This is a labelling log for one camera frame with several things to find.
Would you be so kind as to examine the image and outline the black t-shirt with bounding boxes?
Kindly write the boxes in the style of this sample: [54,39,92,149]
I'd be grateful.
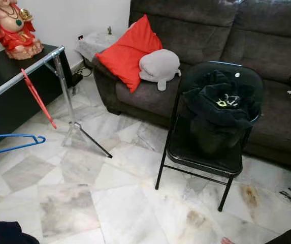
[180,70,262,128]

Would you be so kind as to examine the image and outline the blue plastic hanger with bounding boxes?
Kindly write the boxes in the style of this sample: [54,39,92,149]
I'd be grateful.
[0,133,47,158]

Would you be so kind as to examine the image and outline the red plastic hanger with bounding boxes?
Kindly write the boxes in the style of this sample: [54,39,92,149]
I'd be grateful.
[21,69,58,130]

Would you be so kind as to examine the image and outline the dark grey fabric sofa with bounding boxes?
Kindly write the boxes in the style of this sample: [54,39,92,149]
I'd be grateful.
[92,0,291,173]

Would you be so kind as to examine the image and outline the black plastic bin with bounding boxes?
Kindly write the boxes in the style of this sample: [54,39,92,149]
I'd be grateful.
[188,114,240,157]

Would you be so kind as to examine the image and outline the black folding chair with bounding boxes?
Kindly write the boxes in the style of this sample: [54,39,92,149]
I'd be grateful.
[154,60,264,212]

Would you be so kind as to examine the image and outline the grey round plush toy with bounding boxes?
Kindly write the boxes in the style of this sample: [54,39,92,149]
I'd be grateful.
[139,49,182,92]

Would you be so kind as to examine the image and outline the red square pillow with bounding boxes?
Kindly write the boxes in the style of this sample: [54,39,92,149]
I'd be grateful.
[95,14,164,94]

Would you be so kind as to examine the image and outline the white cloth covered side table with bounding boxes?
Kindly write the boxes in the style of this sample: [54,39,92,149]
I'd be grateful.
[76,32,123,64]

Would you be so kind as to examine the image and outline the silver metal clothes rack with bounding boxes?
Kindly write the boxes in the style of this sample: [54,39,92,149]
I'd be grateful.
[0,46,113,159]

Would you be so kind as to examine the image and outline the black tv console cabinet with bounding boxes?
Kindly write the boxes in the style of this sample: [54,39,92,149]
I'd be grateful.
[0,43,83,138]

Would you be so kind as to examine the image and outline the red laughing buddha statue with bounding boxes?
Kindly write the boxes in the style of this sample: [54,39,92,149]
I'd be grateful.
[0,0,44,60]

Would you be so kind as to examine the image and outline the tangled black floor wires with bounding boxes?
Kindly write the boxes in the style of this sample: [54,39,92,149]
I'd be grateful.
[279,187,291,208]

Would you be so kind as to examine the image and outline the black power cable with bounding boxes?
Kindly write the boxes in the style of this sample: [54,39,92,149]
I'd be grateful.
[73,66,92,86]

